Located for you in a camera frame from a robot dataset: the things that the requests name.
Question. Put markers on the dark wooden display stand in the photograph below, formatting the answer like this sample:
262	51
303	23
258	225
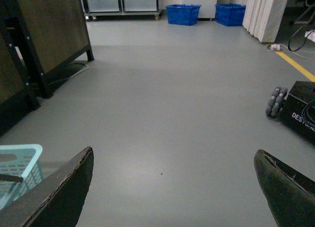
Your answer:
38	40

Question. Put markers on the light blue plastic basket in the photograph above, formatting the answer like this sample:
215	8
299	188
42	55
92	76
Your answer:
20	171

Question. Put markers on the white folded panels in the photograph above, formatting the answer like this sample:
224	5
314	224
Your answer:
262	18

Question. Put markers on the white power strip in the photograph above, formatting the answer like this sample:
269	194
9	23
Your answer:
274	47

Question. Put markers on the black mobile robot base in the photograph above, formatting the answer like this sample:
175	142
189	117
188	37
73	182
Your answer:
298	112

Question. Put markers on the blue crate left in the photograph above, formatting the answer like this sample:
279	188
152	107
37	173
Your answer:
182	14

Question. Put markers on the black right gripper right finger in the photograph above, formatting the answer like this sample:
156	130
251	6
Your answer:
290	194

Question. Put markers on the glass door refrigerator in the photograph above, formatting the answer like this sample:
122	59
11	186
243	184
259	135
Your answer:
94	9

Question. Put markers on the blue crate right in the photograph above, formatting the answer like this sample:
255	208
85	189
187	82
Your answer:
230	14

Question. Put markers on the blue crate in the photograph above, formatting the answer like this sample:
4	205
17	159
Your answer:
182	14
230	14

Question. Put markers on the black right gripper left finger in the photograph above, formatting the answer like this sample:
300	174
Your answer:
58	200

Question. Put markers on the grey mecanum wheel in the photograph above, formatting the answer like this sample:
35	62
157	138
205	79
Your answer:
276	101

